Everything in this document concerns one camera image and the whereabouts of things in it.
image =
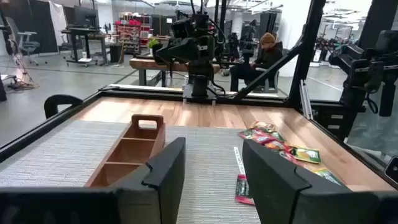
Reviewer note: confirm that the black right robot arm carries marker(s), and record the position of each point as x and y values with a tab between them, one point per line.
200	77

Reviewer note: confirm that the black waste bin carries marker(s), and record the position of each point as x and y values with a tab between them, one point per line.
115	53

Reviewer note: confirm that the black chair back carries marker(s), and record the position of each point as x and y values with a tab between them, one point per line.
51	104

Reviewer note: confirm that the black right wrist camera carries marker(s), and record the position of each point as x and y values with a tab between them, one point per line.
186	26

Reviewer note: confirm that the grey woven placemat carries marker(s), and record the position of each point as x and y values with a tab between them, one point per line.
62	155

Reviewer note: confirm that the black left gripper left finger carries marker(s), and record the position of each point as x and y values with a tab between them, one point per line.
164	174

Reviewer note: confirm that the black table-level camera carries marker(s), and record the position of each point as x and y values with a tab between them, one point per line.
392	169

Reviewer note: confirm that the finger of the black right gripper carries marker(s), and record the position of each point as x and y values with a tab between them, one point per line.
165	50
171	59

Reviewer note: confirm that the black standing desk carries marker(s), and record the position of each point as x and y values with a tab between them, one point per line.
77	32

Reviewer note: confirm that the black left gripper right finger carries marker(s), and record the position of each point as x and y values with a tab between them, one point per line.
280	193

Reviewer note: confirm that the white label strip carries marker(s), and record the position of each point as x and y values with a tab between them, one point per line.
239	160

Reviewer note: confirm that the grey office chair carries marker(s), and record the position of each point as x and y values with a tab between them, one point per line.
26	46

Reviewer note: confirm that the black neighbouring robot arm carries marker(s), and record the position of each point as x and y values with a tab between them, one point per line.
357	68

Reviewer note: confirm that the black computer monitor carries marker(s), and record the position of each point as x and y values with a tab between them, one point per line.
85	17

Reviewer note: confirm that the wooden three-compartment tray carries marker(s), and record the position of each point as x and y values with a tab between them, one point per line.
136	132

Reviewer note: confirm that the person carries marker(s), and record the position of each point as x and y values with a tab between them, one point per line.
267	56

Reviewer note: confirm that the wooden workbench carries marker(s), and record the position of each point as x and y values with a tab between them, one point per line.
146	63

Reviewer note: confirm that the shelf with red bins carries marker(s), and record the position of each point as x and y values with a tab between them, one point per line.
130	31

